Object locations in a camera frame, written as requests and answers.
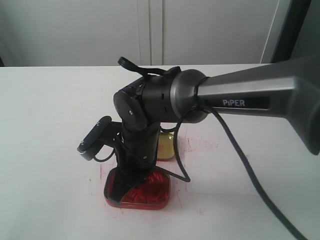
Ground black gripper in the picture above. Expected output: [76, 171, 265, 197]
[107, 122, 160, 202]

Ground red ink pad tin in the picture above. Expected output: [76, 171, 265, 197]
[103, 168, 171, 210]

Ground white paper sheet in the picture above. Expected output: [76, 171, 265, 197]
[184, 151, 257, 195]

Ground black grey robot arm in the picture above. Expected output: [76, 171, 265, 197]
[107, 57, 320, 203]

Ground gold tin lid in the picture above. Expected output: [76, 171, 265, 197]
[157, 131, 175, 161]

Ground white cabinet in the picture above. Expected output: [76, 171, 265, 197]
[0, 0, 291, 66]

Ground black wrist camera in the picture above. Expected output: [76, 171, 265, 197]
[77, 116, 115, 163]

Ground black cable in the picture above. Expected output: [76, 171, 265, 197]
[159, 104, 310, 240]

